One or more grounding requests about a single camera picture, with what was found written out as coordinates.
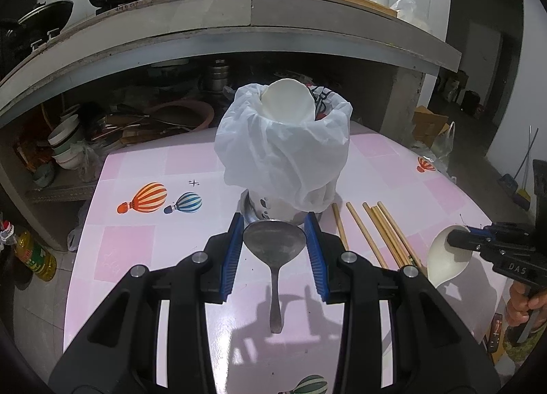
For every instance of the clear plastic bag on counter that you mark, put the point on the clear plastic bag on counter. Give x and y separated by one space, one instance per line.
407 11

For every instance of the stacked bowls under counter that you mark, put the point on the stacked bowls under counter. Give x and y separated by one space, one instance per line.
66 141

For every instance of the white plastic bag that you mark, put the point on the white plastic bag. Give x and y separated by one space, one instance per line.
298 164

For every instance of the person's right hand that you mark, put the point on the person's right hand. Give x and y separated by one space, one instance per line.
519 305

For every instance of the black wok pan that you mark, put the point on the black wok pan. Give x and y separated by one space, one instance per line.
49 17

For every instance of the bamboo chopstick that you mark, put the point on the bamboo chopstick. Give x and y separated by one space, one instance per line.
396 238
371 243
404 241
399 244
339 225
381 225

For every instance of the steel utensil holder cup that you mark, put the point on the steel utensil holder cup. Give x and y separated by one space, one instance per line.
255 207

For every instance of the small white ceramic spoon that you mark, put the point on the small white ceramic spoon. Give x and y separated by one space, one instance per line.
445 262

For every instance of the cardboard box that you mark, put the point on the cardboard box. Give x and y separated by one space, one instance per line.
428 125

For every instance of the steel spoon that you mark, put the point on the steel spoon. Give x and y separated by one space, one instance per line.
275 243

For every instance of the large white ceramic spoon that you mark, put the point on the large white ceramic spoon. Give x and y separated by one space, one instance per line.
288 101

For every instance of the terracotta basin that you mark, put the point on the terracotta basin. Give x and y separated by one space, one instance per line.
191 115

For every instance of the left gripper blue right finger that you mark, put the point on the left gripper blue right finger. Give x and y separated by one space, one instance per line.
314 236

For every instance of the cooking oil bottle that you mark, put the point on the cooking oil bottle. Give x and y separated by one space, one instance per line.
28 250

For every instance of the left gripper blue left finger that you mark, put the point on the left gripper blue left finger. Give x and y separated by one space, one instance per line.
232 255

